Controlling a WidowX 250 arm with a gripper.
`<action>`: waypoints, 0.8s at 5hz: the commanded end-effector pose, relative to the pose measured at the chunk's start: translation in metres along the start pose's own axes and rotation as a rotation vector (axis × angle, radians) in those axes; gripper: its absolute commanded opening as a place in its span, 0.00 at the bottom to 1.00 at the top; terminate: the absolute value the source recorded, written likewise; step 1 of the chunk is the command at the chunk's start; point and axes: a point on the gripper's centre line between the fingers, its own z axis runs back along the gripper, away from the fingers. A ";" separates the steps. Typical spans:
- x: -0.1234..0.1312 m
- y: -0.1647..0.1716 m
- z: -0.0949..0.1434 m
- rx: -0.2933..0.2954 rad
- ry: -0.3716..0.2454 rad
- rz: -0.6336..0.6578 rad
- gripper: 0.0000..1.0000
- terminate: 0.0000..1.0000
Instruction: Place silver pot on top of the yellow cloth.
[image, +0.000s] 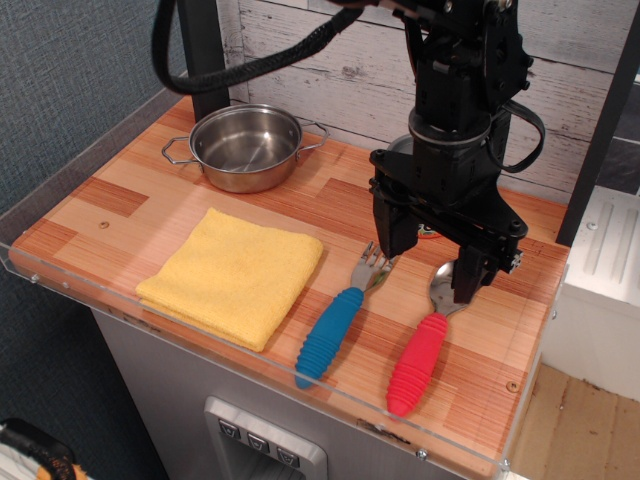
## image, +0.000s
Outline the red handled spoon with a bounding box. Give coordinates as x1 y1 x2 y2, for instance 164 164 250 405
386 260 468 417

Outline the yellow folded cloth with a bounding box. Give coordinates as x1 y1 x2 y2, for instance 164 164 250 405
136 209 323 352

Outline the silver steel pot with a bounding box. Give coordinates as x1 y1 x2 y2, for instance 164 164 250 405
162 104 330 194

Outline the black vertical post right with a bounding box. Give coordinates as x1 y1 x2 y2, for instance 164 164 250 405
556 8 639 247

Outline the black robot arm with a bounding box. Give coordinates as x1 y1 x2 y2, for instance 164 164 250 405
370 1 532 303

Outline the white plastic unit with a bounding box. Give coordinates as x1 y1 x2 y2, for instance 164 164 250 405
541 186 639 400

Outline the black braided cable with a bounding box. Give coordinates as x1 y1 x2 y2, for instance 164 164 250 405
151 0 366 96

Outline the silver toy fridge cabinet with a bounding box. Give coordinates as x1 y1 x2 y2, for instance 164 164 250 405
94 311 456 479

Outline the black vertical post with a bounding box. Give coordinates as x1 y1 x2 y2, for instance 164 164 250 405
177 0 230 121
556 8 639 247

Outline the blue handled fork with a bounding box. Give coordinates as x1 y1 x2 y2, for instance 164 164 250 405
295 241 396 389

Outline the black vertical post left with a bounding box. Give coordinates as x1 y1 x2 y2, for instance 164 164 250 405
177 0 230 121

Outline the black orange object corner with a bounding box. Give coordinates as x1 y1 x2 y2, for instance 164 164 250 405
1 418 90 480

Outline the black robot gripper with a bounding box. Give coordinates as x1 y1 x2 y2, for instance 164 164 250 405
370 132 528 304

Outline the peas and carrots can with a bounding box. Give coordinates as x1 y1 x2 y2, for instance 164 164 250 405
387 134 441 240

